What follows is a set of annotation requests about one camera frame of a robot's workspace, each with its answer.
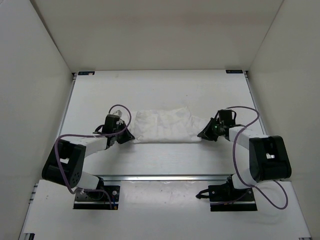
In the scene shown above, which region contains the white pleated skirt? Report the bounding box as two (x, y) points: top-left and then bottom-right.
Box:
(128, 107), (210, 144)

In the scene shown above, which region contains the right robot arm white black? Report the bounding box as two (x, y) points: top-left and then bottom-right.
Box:
(197, 108), (292, 200)

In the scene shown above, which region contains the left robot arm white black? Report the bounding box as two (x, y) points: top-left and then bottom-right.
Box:
(41, 114), (135, 199)

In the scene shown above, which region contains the blue label right corner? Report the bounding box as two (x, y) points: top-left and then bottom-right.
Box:
(225, 69), (243, 74)

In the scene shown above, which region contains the blue label corner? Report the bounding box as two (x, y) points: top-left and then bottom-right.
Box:
(77, 71), (95, 76)
(225, 69), (243, 74)

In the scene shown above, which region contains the blue label left corner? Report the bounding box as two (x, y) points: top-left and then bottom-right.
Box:
(77, 71), (95, 76)

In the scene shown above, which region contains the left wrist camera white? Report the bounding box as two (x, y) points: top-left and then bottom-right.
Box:
(112, 109), (123, 118)

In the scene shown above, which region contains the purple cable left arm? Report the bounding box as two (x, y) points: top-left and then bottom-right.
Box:
(56, 104), (132, 210)

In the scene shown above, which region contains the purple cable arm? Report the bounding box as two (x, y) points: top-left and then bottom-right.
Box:
(226, 105), (288, 210)
(56, 104), (132, 210)

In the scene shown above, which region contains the aluminium front table rail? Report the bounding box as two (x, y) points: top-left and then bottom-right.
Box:
(100, 174), (229, 182)

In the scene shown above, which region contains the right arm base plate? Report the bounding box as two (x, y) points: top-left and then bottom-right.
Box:
(195, 183), (258, 212)

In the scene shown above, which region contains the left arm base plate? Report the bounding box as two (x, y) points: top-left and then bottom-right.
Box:
(73, 185), (121, 211)

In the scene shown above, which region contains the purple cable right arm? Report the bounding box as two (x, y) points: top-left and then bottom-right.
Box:
(226, 105), (288, 210)

